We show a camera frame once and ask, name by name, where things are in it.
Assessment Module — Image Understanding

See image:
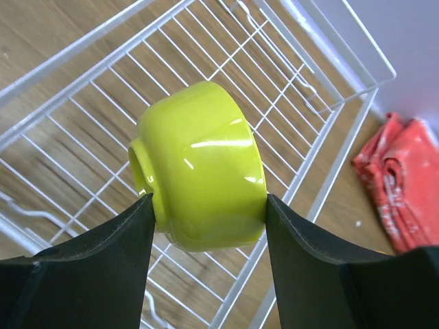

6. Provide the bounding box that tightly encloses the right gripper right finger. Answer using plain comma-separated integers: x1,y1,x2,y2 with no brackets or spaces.
265,195,438,328

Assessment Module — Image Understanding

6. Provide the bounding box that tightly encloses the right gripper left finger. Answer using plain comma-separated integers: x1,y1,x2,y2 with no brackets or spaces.
1,195,155,328

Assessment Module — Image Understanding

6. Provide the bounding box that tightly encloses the lime green bowl front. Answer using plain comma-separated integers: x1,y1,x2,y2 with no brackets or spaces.
128,81,268,252

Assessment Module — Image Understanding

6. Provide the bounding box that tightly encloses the red white folded towel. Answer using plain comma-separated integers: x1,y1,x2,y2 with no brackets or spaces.
352,112,438,253

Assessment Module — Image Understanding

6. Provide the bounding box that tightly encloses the white wire dish rack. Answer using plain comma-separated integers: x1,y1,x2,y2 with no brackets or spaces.
0,0,398,329

